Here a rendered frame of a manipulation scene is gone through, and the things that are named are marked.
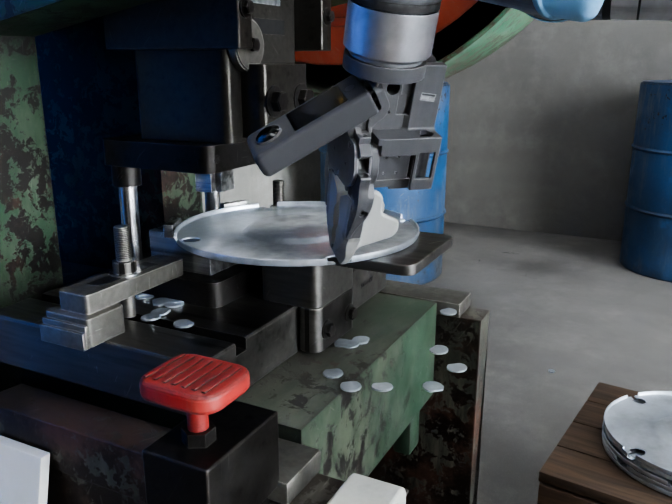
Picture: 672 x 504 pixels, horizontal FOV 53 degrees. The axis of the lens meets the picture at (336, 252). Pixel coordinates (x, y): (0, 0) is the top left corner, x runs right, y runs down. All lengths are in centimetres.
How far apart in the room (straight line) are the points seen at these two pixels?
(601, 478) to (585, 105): 303
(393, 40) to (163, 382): 31
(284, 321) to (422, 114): 29
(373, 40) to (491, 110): 358
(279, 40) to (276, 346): 36
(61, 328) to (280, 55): 40
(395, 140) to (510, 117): 351
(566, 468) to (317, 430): 59
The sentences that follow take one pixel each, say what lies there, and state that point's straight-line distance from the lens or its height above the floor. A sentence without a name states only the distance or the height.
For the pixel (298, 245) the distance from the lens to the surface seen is 75.
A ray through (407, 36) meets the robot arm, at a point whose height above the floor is 100.
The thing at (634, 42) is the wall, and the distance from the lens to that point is 400.
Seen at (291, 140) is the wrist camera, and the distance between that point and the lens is 58.
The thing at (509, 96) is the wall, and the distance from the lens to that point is 410.
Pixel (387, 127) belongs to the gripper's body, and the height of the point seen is 92.
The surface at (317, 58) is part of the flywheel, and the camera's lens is 116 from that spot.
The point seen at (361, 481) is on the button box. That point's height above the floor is 63.
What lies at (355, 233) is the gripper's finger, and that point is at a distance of 63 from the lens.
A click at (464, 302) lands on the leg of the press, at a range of 101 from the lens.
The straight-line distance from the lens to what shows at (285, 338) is 78.
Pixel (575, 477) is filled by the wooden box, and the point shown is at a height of 35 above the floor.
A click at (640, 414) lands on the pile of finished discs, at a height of 39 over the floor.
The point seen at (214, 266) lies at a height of 74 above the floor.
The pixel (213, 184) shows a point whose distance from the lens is 85.
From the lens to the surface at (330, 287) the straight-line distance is 79.
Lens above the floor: 98
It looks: 16 degrees down
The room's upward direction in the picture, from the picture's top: straight up
